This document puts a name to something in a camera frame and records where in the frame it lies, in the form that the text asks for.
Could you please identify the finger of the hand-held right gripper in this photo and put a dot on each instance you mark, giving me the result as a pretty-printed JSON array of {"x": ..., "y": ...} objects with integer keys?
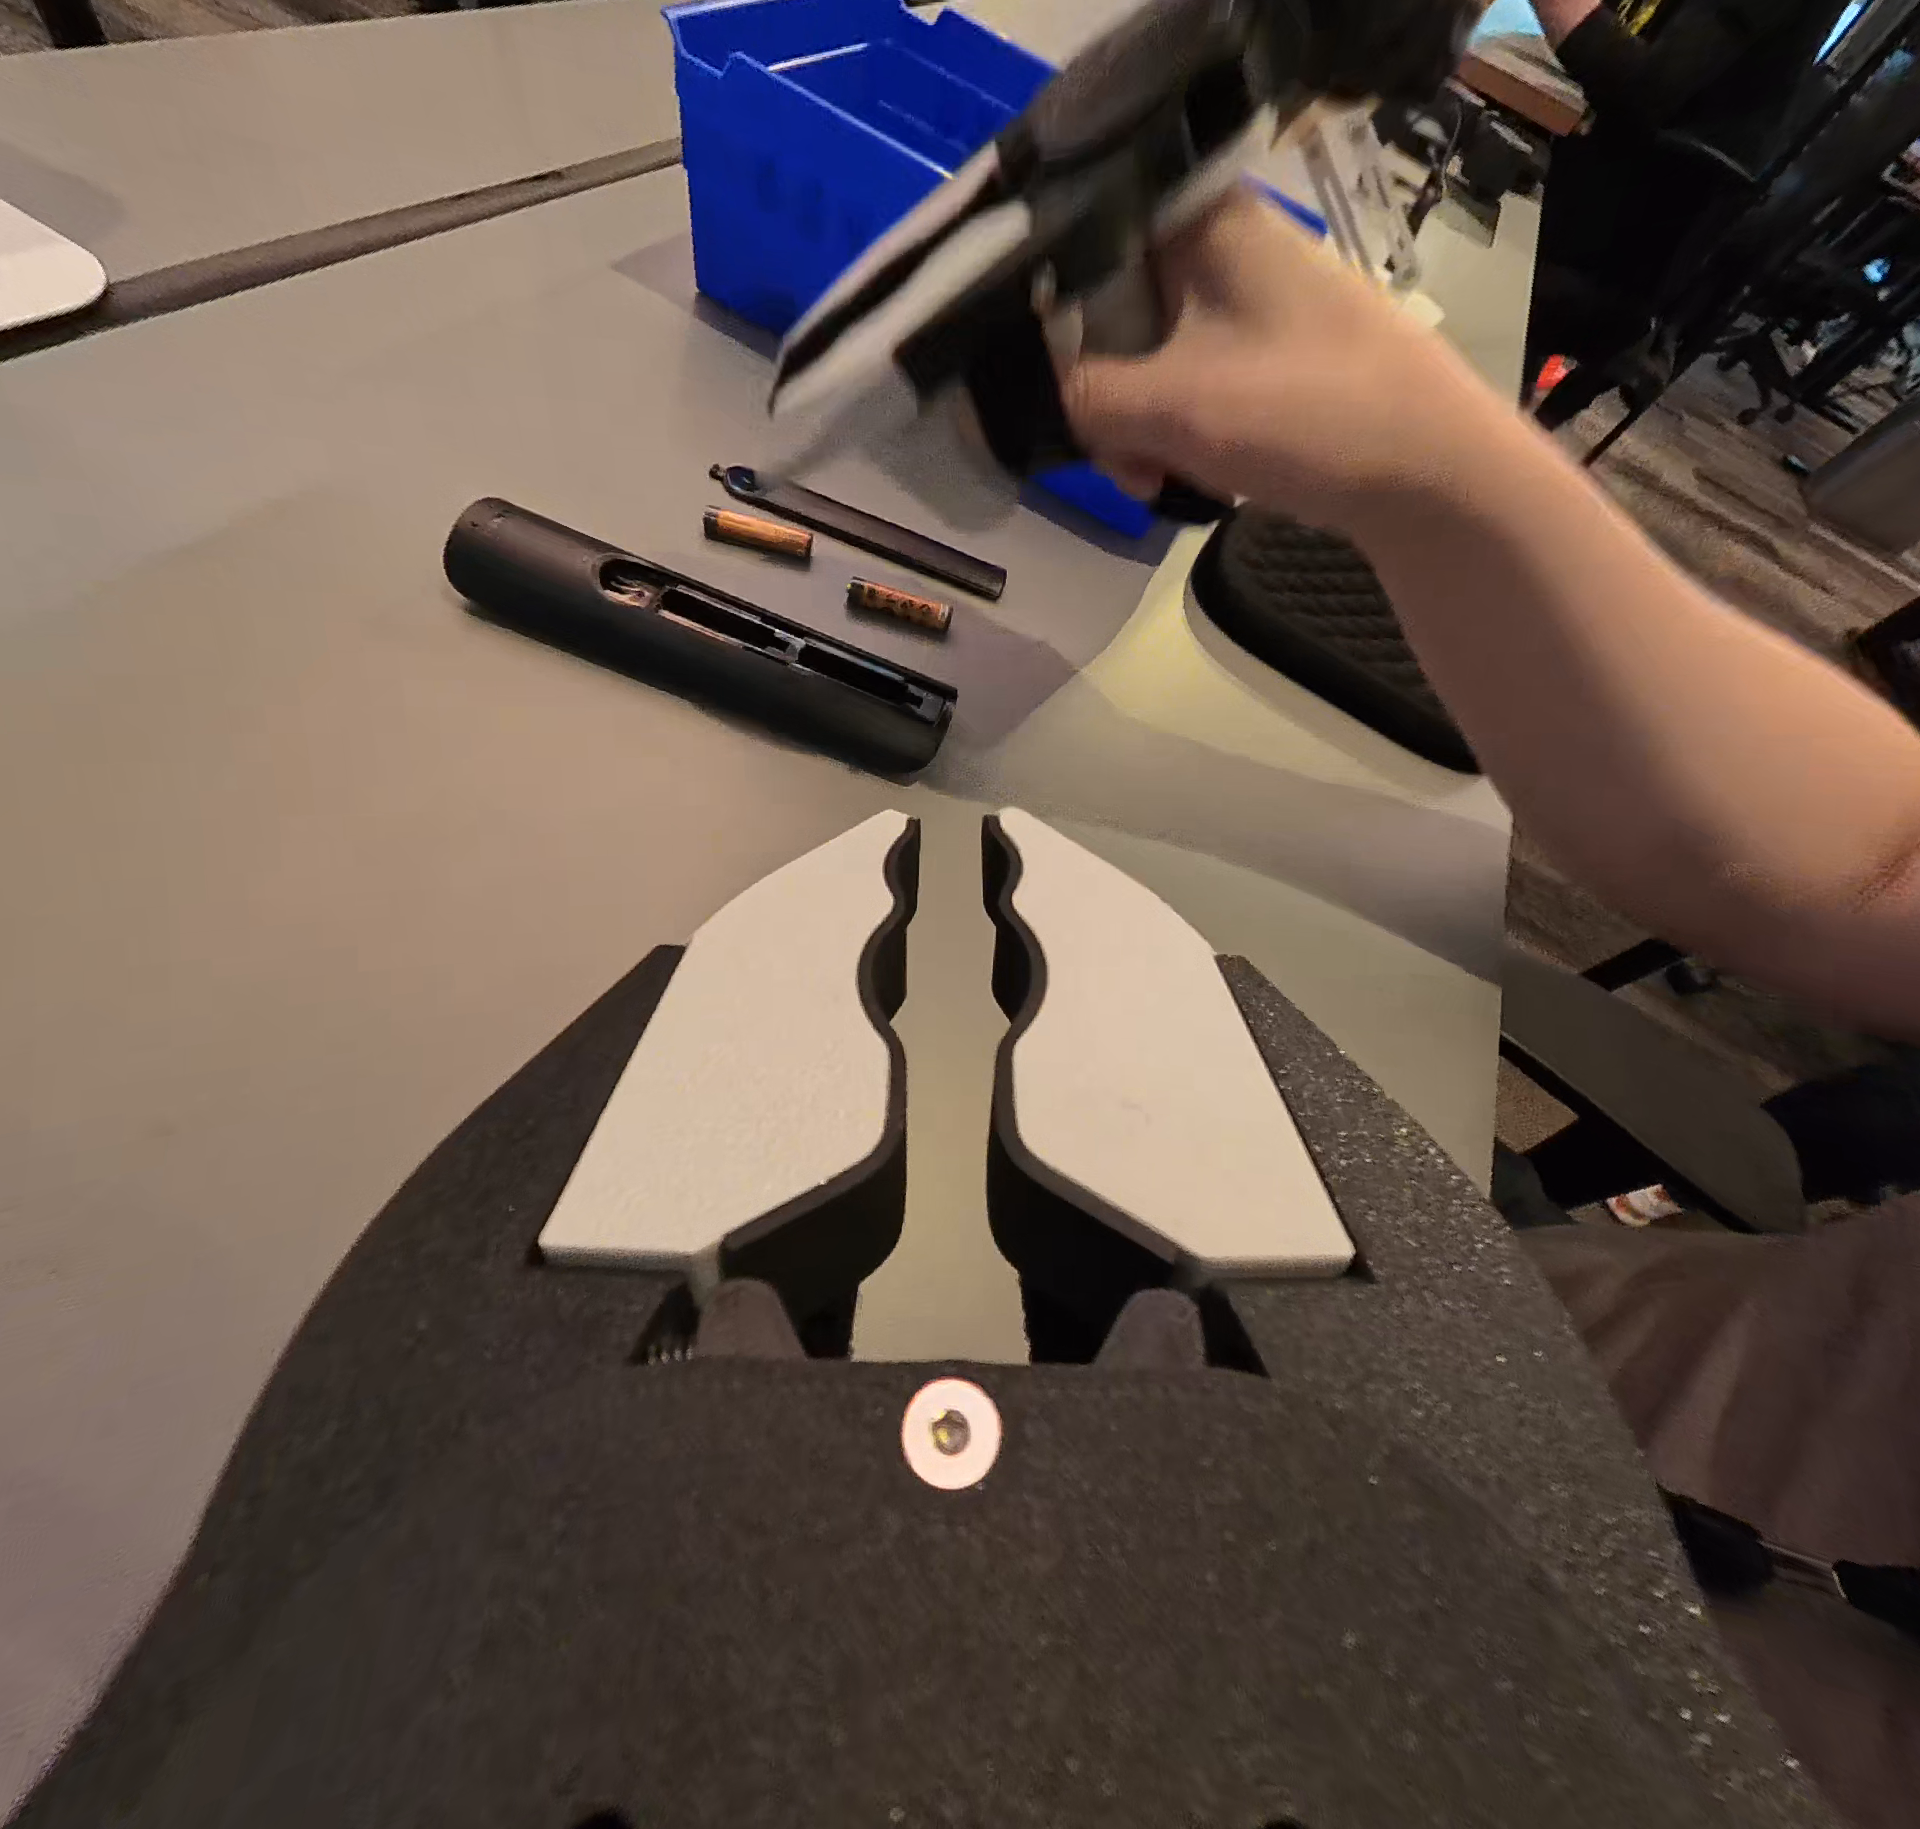
[
  {"x": 901, "y": 299},
  {"x": 931, "y": 433}
]

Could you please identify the orange AAA battery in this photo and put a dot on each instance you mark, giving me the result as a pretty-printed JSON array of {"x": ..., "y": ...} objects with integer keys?
[
  {"x": 901, "y": 605},
  {"x": 757, "y": 533}
]

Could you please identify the black wrist rest pad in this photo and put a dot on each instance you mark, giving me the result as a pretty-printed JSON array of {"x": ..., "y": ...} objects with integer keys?
[{"x": 1335, "y": 616}]

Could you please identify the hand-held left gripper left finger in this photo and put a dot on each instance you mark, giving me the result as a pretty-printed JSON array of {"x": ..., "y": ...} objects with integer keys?
[{"x": 750, "y": 1095}]

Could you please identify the person's right forearm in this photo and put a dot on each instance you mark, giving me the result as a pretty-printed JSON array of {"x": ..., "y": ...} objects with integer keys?
[{"x": 1650, "y": 735}]

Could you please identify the metal folding stand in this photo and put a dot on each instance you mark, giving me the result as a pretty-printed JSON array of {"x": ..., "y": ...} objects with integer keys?
[{"x": 1373, "y": 194}]

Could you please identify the person's right hand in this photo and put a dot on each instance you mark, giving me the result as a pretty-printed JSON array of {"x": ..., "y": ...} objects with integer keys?
[{"x": 1291, "y": 374}]

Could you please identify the blue plastic bin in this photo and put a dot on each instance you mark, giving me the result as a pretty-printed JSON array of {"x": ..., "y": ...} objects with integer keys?
[{"x": 796, "y": 164}]

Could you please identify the black mesh office chair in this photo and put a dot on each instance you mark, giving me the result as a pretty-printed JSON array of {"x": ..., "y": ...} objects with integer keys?
[{"x": 1801, "y": 254}]

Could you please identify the black battery cover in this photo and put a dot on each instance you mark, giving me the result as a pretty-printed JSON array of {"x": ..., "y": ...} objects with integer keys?
[{"x": 885, "y": 539}]

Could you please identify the grey office chair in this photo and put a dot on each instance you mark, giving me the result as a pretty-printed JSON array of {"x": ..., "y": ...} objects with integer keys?
[{"x": 1650, "y": 1080}]

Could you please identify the black remote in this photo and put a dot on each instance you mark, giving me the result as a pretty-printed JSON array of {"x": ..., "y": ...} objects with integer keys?
[{"x": 525, "y": 585}]

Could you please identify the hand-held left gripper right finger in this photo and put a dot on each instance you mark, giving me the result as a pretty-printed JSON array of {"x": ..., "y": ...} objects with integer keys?
[{"x": 1155, "y": 1110}]

